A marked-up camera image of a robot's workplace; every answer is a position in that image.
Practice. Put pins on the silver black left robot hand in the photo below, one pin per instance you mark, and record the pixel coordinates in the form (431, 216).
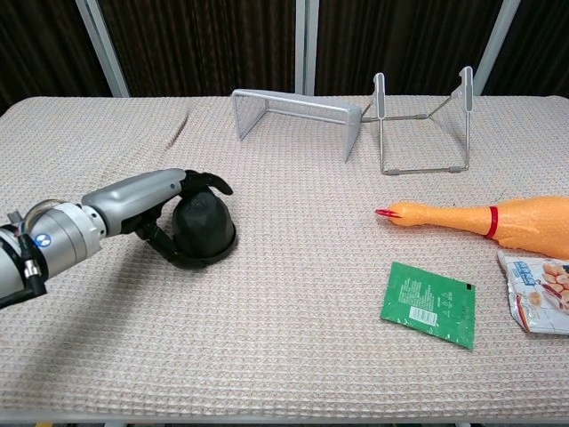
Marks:
(133, 191)

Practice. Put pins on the black dome-shaped object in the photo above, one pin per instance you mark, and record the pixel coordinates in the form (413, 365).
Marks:
(202, 222)

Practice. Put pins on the black round puck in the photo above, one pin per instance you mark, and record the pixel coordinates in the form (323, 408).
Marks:
(224, 254)

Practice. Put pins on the dark brown curtain panel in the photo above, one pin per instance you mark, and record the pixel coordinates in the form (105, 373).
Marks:
(200, 44)
(542, 44)
(40, 44)
(400, 35)

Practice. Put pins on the beige waffle tablecloth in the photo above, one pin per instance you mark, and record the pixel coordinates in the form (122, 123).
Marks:
(266, 311)

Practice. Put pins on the silver mesh shelf riser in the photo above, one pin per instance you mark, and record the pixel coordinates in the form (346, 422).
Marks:
(311, 107)

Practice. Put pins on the green foil packet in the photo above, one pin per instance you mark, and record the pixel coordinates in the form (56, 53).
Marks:
(427, 302)

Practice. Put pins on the yellow rubber chicken toy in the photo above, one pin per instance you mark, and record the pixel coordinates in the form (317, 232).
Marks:
(524, 218)

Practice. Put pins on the white blue snack bag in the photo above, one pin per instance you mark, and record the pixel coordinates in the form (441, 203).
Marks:
(542, 293)

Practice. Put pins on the grey aluminium partition post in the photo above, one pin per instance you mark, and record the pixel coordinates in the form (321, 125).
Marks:
(104, 49)
(498, 49)
(307, 44)

